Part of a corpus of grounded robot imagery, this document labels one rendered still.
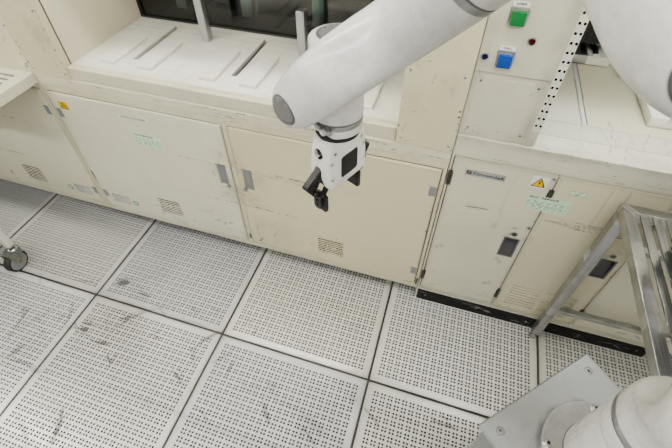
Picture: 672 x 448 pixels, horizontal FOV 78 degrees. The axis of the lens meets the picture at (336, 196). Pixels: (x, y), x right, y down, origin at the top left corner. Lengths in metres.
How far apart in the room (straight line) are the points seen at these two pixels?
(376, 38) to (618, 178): 0.94
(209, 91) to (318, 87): 0.94
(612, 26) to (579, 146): 0.95
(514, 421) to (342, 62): 0.70
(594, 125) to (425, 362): 1.01
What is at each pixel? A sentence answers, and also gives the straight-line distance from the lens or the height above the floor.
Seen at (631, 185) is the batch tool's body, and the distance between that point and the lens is 1.35.
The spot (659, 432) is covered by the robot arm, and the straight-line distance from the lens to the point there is 0.61.
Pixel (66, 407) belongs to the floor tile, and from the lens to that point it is 1.91.
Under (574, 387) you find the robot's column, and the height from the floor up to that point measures 0.76.
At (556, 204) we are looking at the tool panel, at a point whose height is 0.69.
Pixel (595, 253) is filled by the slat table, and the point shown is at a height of 0.57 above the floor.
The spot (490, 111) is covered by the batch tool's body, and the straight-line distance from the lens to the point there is 1.18.
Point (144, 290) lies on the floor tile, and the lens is 2.03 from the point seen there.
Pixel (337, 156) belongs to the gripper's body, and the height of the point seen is 1.13.
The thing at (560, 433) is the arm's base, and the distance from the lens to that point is 0.93.
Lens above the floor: 1.59
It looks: 46 degrees down
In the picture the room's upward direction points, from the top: straight up
